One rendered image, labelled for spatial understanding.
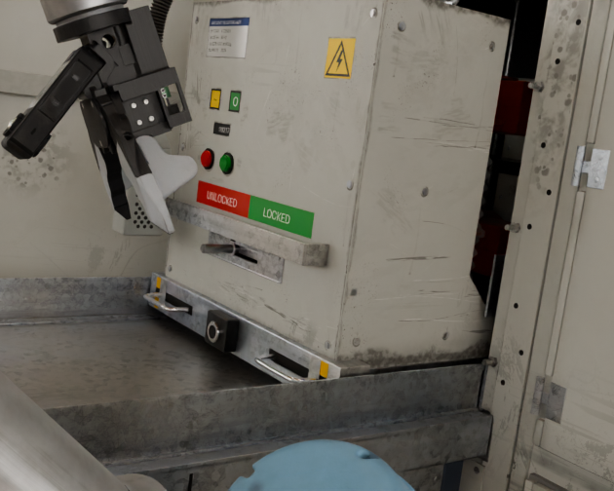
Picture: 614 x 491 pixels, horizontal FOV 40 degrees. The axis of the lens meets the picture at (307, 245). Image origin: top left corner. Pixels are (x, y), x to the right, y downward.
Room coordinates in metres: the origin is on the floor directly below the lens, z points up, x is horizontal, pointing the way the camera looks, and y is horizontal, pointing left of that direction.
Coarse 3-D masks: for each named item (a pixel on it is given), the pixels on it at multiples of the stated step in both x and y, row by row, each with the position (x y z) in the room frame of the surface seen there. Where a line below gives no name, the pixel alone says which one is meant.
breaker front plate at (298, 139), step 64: (256, 0) 1.27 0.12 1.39; (320, 0) 1.15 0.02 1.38; (384, 0) 1.04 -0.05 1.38; (192, 64) 1.41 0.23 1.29; (256, 64) 1.26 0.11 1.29; (320, 64) 1.13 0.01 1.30; (192, 128) 1.40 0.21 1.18; (256, 128) 1.24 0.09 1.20; (320, 128) 1.12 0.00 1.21; (192, 192) 1.38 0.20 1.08; (256, 192) 1.22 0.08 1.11; (320, 192) 1.10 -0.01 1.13; (192, 256) 1.36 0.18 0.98; (256, 320) 1.19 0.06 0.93; (320, 320) 1.07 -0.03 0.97
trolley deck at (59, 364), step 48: (0, 336) 1.21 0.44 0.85; (48, 336) 1.24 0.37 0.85; (96, 336) 1.28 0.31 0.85; (144, 336) 1.31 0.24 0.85; (192, 336) 1.35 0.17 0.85; (48, 384) 1.04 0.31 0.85; (96, 384) 1.06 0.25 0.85; (144, 384) 1.09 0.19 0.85; (192, 384) 1.11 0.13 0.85; (240, 384) 1.14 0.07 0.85; (384, 432) 1.01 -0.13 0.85; (432, 432) 1.06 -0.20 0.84; (480, 432) 1.12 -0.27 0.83; (192, 480) 0.85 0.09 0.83
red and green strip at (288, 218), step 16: (208, 192) 1.34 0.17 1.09; (224, 192) 1.29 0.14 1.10; (240, 192) 1.26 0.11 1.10; (224, 208) 1.29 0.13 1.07; (240, 208) 1.25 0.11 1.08; (256, 208) 1.22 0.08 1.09; (272, 208) 1.19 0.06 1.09; (288, 208) 1.15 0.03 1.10; (272, 224) 1.18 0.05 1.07; (288, 224) 1.15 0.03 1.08; (304, 224) 1.12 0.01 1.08
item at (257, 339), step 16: (160, 272) 1.45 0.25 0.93; (176, 288) 1.37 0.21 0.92; (176, 304) 1.36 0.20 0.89; (192, 304) 1.32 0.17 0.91; (208, 304) 1.28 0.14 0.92; (176, 320) 1.36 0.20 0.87; (192, 320) 1.32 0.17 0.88; (240, 320) 1.20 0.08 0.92; (240, 336) 1.20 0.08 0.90; (256, 336) 1.17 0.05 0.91; (272, 336) 1.14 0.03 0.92; (240, 352) 1.20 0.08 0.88; (256, 352) 1.16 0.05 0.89; (272, 352) 1.13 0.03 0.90; (288, 352) 1.10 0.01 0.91; (304, 352) 1.07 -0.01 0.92; (288, 368) 1.10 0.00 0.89; (304, 368) 1.07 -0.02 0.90; (336, 368) 1.02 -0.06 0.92; (352, 368) 1.02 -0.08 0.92; (368, 368) 1.04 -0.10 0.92
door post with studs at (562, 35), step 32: (576, 0) 1.12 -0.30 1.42; (544, 32) 1.16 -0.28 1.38; (576, 32) 1.11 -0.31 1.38; (544, 64) 1.15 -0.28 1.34; (576, 64) 1.11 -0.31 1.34; (544, 96) 1.14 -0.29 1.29; (544, 128) 1.13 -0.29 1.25; (544, 160) 1.13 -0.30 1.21; (544, 192) 1.12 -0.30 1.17; (512, 224) 1.15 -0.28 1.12; (544, 224) 1.11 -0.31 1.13; (512, 256) 1.15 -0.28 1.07; (544, 256) 1.11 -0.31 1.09; (512, 288) 1.14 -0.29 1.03; (512, 320) 1.13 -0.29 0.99; (512, 352) 1.13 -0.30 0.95; (512, 384) 1.12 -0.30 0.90; (512, 416) 1.11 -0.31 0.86
